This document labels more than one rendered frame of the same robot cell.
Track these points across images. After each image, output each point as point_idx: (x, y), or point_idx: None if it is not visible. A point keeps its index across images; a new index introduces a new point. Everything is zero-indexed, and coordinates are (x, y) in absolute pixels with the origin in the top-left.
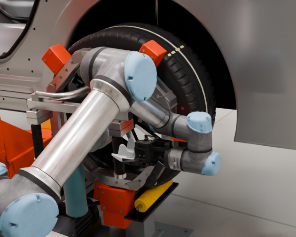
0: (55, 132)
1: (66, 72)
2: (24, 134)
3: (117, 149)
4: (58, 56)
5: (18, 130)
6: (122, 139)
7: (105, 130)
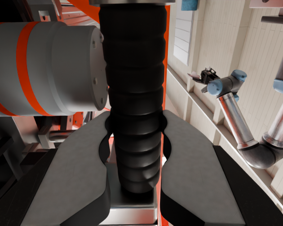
0: (60, 13)
1: (69, 117)
2: (80, 3)
3: (159, 149)
4: (76, 128)
5: (91, 13)
6: (133, 187)
7: (62, 96)
